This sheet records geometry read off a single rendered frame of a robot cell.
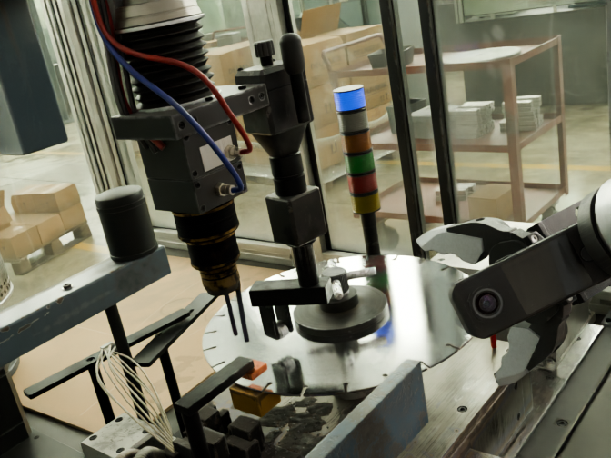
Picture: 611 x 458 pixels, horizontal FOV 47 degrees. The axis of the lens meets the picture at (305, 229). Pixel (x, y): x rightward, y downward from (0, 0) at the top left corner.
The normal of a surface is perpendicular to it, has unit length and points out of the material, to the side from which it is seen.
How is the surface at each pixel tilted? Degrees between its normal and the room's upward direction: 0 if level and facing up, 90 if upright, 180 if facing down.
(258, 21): 90
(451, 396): 0
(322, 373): 0
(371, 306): 5
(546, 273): 64
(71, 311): 90
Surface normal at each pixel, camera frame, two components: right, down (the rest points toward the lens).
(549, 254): -0.07, -0.11
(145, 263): 0.77, 0.08
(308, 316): -0.25, -0.90
